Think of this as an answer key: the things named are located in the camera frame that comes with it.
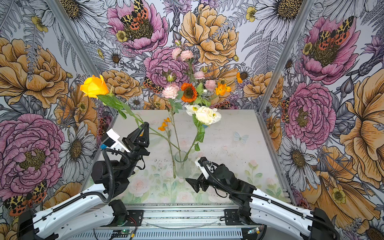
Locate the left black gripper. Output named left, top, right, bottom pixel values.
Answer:
left=119, top=120, right=153, bottom=177

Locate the white flower stem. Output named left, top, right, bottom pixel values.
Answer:
left=185, top=105, right=200, bottom=117

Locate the orange sunflower stem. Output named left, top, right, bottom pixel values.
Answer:
left=181, top=83, right=198, bottom=103

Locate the cream ranunculus flower stem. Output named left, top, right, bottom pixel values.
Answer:
left=187, top=106, right=222, bottom=156

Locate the large orange-yellow flower stem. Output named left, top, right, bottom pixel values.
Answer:
left=79, top=74, right=181, bottom=152

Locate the large pink peony stem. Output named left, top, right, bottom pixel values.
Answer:
left=172, top=40, right=197, bottom=82

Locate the pink rose flower stem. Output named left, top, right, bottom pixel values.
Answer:
left=194, top=71, right=216, bottom=92

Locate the orange poppy flower stem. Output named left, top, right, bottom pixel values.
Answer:
left=216, top=72, right=243, bottom=97

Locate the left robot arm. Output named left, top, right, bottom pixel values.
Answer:
left=16, top=122, right=150, bottom=240

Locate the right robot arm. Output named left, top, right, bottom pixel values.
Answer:
left=186, top=159, right=341, bottom=240

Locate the clear glass cylinder vase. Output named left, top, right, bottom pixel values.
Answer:
left=174, top=151, right=192, bottom=179

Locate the small orange flower stem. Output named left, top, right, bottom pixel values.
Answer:
left=158, top=118, right=171, bottom=132

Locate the pink-edged white carnation stem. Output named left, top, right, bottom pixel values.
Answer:
left=161, top=74, right=185, bottom=179

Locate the green circuit board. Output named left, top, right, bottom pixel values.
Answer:
left=112, top=230, right=136, bottom=238

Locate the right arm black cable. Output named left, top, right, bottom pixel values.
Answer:
left=202, top=160, right=340, bottom=238

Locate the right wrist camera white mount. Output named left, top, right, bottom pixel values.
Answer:
left=195, top=157, right=215, bottom=180

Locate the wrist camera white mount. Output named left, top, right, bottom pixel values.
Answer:
left=195, top=157, right=215, bottom=180
left=100, top=129, right=131, bottom=153

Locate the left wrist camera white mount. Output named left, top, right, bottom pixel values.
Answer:
left=100, top=129, right=131, bottom=153

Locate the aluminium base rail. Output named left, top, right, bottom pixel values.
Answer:
left=68, top=205, right=262, bottom=240

